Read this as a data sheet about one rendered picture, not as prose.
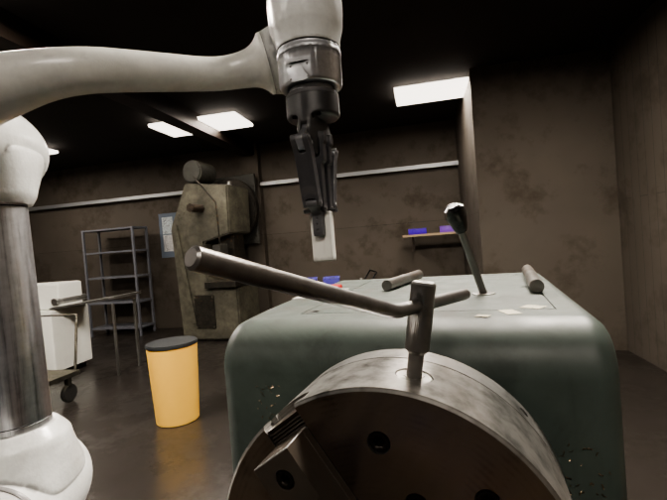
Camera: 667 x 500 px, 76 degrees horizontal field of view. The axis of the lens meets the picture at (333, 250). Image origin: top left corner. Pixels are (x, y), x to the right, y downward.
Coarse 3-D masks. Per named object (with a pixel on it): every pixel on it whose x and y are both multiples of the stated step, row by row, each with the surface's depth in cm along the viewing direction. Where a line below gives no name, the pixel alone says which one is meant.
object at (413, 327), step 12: (420, 288) 37; (432, 288) 37; (420, 300) 37; (432, 300) 37; (420, 312) 37; (432, 312) 37; (408, 324) 38; (420, 324) 37; (408, 336) 38; (420, 336) 37; (408, 348) 38; (420, 348) 37; (408, 360) 38; (420, 360) 38; (408, 372) 38; (420, 372) 38
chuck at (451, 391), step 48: (336, 384) 38; (384, 384) 36; (432, 384) 37; (480, 384) 41; (336, 432) 36; (384, 432) 35; (432, 432) 34; (480, 432) 33; (528, 432) 37; (240, 480) 40; (384, 480) 35; (432, 480) 34; (480, 480) 33; (528, 480) 32
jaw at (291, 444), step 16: (288, 416) 39; (272, 432) 39; (288, 432) 38; (304, 432) 37; (288, 448) 34; (304, 448) 35; (320, 448) 37; (272, 464) 34; (288, 464) 34; (304, 464) 34; (320, 464) 35; (272, 480) 34; (288, 480) 34; (304, 480) 33; (320, 480) 34; (336, 480) 36; (272, 496) 34; (288, 496) 34; (304, 496) 33; (320, 496) 33; (336, 496) 34; (352, 496) 36
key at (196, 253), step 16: (192, 256) 19; (208, 256) 20; (224, 256) 20; (208, 272) 20; (224, 272) 20; (240, 272) 21; (256, 272) 22; (272, 272) 23; (272, 288) 23; (288, 288) 24; (304, 288) 25; (320, 288) 26; (336, 288) 28; (336, 304) 28; (352, 304) 29; (368, 304) 30; (384, 304) 32; (400, 304) 35; (416, 304) 36; (448, 304) 41
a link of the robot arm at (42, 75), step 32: (0, 64) 54; (32, 64) 54; (64, 64) 56; (96, 64) 58; (128, 64) 60; (160, 64) 63; (192, 64) 67; (224, 64) 70; (256, 64) 71; (0, 96) 54; (32, 96) 56; (64, 96) 58
